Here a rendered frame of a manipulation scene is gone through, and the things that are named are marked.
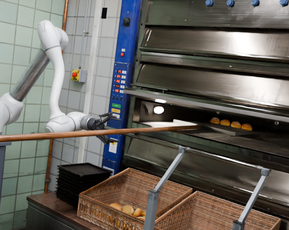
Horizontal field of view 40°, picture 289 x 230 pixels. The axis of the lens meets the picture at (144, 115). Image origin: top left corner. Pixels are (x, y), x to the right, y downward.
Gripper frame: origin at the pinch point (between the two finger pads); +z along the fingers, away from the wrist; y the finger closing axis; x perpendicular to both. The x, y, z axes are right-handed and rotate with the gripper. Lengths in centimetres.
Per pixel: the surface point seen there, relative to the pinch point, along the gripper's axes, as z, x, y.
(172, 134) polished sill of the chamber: 3, -53, 4
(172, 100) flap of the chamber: 9.2, -38.5, -20.1
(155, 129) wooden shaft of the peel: 1.2, -35.3, 0.3
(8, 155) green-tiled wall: -125, -14, 45
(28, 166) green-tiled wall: -124, -34, 56
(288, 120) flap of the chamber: 83, -37, -20
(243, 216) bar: 84, 3, 23
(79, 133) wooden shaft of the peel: 1.8, 30.3, 0.3
